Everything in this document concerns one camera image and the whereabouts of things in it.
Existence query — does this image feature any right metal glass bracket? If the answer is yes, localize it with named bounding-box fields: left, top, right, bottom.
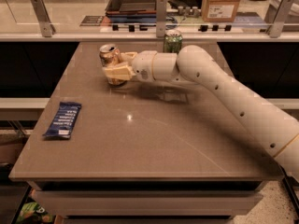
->
left=268, top=0, right=294, bottom=38

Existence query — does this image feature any middle metal glass bracket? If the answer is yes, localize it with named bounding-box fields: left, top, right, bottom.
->
left=156, top=0, right=167, bottom=37

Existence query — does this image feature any green soda can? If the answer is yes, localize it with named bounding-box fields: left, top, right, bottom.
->
left=164, top=29, right=183, bottom=53

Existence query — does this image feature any green snack bag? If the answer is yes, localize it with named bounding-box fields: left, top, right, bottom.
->
left=15, top=202, right=55, bottom=224

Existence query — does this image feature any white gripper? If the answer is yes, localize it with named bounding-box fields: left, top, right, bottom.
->
left=103, top=50, right=157, bottom=82

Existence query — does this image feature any left metal glass bracket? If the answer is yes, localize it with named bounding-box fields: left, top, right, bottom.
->
left=30, top=0, right=56, bottom=37

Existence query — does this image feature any grey table drawer unit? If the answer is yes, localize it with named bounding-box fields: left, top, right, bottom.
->
left=33, top=190, right=263, bottom=217

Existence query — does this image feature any blue snack bar wrapper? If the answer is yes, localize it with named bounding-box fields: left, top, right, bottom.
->
left=44, top=102, right=81, bottom=139

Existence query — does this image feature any metal glass bracket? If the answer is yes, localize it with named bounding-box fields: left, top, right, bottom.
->
left=30, top=0, right=56, bottom=37
left=156, top=0, right=167, bottom=37
left=268, top=0, right=294, bottom=38

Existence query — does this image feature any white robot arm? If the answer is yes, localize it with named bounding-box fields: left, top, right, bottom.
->
left=99, top=44, right=299, bottom=180

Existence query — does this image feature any orange soda can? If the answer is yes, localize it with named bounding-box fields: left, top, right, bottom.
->
left=99, top=43, right=126, bottom=86

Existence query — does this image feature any cardboard box with label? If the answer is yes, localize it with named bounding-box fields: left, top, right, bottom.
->
left=201, top=0, right=240, bottom=22

